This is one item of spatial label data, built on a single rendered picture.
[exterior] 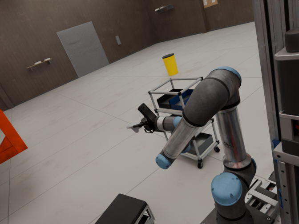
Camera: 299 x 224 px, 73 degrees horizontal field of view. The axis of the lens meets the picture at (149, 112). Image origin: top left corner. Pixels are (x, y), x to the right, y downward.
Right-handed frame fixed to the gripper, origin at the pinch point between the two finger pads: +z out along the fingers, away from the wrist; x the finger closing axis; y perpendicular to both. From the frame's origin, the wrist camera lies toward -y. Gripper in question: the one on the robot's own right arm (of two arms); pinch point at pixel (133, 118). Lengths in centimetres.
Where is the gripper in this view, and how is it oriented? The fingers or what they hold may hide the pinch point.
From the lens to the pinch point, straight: 120.2
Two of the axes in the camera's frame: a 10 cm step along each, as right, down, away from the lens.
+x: 5.6, -6.1, 5.6
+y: 4.1, 7.9, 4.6
